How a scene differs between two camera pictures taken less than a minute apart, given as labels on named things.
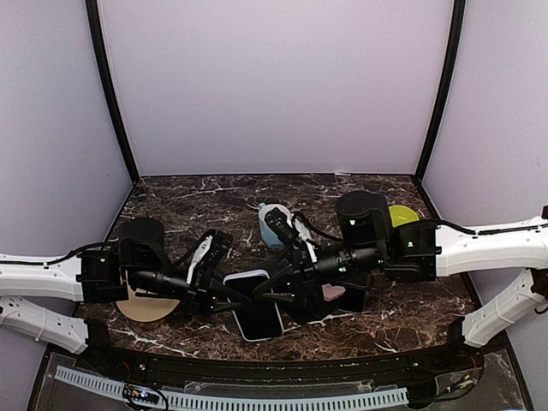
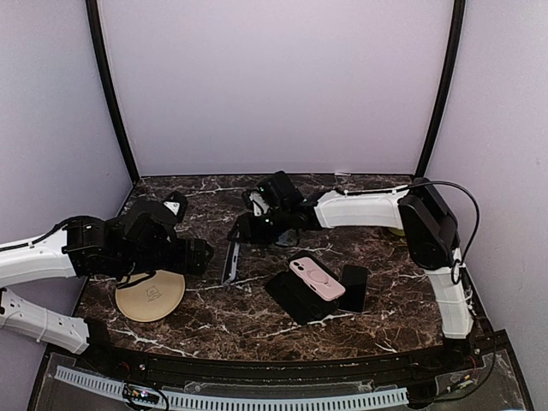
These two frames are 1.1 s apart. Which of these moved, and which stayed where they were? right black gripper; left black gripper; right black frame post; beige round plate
Moved: left black gripper; right black gripper
Stayed: right black frame post; beige round plate
